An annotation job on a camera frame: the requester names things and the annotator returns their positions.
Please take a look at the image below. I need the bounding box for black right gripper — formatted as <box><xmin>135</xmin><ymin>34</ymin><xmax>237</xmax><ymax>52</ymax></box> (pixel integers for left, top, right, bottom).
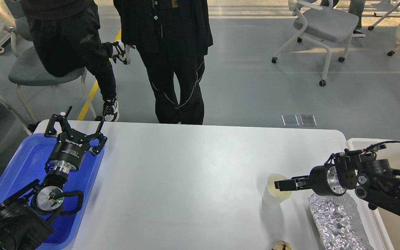
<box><xmin>274</xmin><ymin>166</ymin><xmax>347</xmax><ymax>197</ymax></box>

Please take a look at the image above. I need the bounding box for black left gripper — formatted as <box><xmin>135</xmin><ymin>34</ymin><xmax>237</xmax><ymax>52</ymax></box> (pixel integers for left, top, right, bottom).
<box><xmin>43</xmin><ymin>106</ymin><xmax>108</xmax><ymax>172</ymax></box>

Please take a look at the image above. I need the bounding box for white paper cup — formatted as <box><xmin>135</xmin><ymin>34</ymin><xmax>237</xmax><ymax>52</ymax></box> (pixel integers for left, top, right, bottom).
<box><xmin>262</xmin><ymin>174</ymin><xmax>292</xmax><ymax>207</ymax></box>

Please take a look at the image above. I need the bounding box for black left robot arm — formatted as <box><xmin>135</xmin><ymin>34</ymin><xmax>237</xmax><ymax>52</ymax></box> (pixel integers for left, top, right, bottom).
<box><xmin>0</xmin><ymin>108</ymin><xmax>107</xmax><ymax>250</ymax></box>

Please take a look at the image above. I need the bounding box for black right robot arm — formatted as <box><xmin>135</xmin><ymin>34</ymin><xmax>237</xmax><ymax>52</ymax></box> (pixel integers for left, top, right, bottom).
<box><xmin>274</xmin><ymin>141</ymin><xmax>400</xmax><ymax>216</ymax></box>

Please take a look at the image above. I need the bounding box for crumpled aluminium foil sheet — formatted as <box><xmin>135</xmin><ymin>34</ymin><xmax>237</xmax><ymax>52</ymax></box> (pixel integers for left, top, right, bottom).
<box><xmin>308</xmin><ymin>193</ymin><xmax>373</xmax><ymax>250</ymax></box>

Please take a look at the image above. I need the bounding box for blue plastic tray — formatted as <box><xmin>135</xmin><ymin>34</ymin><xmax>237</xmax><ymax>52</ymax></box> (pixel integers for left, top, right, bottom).
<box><xmin>0</xmin><ymin>134</ymin><xmax>105</xmax><ymax>250</ymax></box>

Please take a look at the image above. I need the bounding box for small brown crumpled scrap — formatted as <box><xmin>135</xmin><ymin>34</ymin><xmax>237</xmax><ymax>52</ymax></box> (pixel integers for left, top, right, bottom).
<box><xmin>271</xmin><ymin>241</ymin><xmax>292</xmax><ymax>250</ymax></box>

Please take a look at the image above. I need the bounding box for left metal floor plate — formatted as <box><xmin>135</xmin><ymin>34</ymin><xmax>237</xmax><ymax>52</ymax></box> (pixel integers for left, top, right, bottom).
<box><xmin>282</xmin><ymin>115</ymin><xmax>299</xmax><ymax>127</ymax></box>

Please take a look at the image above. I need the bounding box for metal floor plate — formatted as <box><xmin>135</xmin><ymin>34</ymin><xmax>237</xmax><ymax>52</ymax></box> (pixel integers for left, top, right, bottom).
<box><xmin>282</xmin><ymin>115</ymin><xmax>299</xmax><ymax>127</ymax></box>
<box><xmin>300</xmin><ymin>115</ymin><xmax>317</xmax><ymax>127</ymax></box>

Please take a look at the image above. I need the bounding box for right metal floor plate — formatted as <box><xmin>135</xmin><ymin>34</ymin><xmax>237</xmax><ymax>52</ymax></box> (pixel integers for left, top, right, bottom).
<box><xmin>300</xmin><ymin>115</ymin><xmax>317</xmax><ymax>127</ymax></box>

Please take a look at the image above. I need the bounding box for grey chair left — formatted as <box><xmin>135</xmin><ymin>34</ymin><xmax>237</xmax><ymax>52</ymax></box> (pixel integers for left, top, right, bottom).
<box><xmin>5</xmin><ymin>0</ymin><xmax>102</xmax><ymax>124</ymax></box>

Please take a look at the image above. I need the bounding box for person in black trousers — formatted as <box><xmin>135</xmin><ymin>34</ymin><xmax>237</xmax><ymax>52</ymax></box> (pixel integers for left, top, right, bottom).
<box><xmin>19</xmin><ymin>0</ymin><xmax>131</xmax><ymax>122</ymax></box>

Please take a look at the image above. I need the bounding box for beige plastic bin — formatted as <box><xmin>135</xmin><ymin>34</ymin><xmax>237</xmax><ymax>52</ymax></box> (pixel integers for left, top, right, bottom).
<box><xmin>346</xmin><ymin>138</ymin><xmax>400</xmax><ymax>250</ymax></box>

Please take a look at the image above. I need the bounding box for person in black coat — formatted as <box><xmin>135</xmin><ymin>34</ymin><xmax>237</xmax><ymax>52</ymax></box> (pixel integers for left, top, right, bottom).
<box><xmin>113</xmin><ymin>0</ymin><xmax>213</xmax><ymax>125</ymax></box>

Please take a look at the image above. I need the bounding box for grey wheeled chair right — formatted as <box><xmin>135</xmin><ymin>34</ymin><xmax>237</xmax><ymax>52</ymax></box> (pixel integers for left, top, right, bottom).
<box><xmin>271</xmin><ymin>0</ymin><xmax>359</xmax><ymax>86</ymax></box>

